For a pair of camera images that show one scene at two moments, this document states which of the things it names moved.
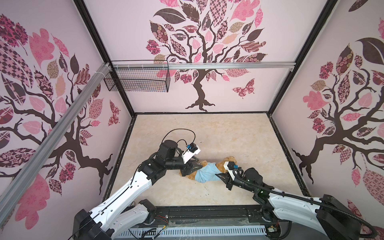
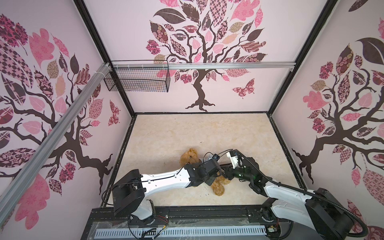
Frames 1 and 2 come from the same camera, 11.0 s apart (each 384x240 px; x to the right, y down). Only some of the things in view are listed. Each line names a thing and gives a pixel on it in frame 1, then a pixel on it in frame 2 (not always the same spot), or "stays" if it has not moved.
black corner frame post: x=328 y=7 stays
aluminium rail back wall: x=205 y=65 stays
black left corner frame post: x=86 y=14 stays
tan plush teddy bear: x=191 y=176 → x=191 y=156
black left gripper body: x=177 y=163 → x=209 y=180
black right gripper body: x=238 y=182 → x=238 y=173
